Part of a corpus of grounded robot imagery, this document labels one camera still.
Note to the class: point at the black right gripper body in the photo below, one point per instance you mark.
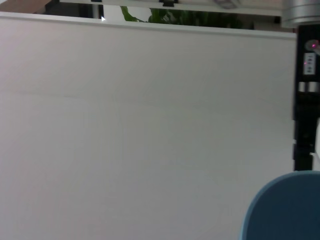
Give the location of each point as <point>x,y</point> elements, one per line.
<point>307,112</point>

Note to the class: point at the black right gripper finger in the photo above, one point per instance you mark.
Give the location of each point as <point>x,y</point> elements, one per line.
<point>303,157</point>

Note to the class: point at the blue bowl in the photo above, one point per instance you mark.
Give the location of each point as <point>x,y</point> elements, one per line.
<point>287,210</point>

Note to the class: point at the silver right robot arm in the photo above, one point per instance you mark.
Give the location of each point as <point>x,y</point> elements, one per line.
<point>300,12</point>

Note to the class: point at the green leafy plant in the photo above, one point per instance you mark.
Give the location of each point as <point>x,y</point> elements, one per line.
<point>190,18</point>

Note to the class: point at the white frame bar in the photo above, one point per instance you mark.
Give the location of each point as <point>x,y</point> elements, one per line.
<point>140,4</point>

